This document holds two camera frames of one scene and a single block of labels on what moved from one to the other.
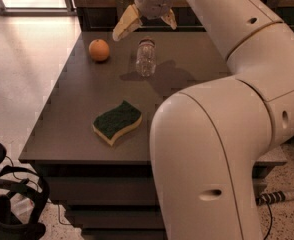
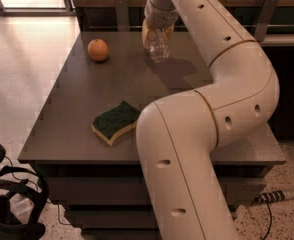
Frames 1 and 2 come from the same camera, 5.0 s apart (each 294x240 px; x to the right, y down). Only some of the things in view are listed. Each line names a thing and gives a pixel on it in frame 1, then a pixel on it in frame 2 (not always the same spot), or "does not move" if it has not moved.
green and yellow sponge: x=116 y=120 does not move
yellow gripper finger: x=169 y=18 → x=169 y=31
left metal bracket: x=121 y=4 does not move
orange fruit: x=99 y=49 does not move
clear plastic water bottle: x=146 y=57 → x=159 y=47
